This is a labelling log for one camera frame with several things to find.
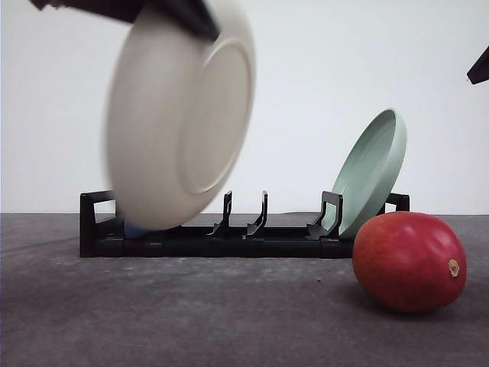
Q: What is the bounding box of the blue plate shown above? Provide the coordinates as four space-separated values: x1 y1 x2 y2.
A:
124 220 147 239

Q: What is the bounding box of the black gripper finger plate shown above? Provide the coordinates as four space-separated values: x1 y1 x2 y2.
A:
142 0 220 41

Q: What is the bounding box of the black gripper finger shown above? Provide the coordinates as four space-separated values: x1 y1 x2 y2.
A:
467 45 489 84
29 0 180 24

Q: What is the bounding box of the white plate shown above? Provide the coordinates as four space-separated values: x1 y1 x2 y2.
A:
105 0 256 231

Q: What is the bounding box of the green plate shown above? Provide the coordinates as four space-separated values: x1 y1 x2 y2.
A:
323 109 407 238

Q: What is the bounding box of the black plate rack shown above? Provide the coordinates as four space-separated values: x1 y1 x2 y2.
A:
79 190 410 258

